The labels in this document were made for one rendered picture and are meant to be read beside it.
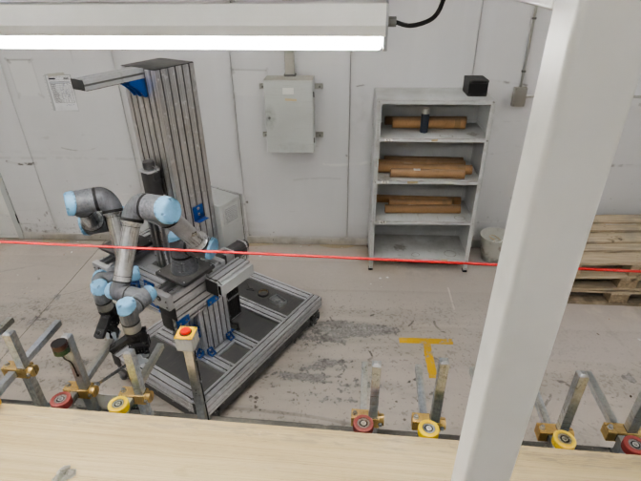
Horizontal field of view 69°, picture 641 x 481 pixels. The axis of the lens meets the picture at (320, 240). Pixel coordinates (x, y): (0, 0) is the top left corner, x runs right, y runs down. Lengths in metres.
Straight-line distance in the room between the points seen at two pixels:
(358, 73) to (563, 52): 3.81
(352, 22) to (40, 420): 1.89
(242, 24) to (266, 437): 1.46
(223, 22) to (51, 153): 4.26
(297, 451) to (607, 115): 1.67
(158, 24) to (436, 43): 3.32
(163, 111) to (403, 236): 2.87
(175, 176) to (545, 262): 2.31
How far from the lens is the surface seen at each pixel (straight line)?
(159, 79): 2.46
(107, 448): 2.06
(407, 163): 4.11
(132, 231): 2.19
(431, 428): 1.98
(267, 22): 0.96
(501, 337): 0.45
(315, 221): 4.63
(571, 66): 0.36
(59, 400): 2.30
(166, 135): 2.51
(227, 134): 4.40
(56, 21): 1.12
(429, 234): 4.73
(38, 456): 2.15
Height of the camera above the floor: 2.44
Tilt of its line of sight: 30 degrees down
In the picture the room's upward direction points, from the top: 1 degrees counter-clockwise
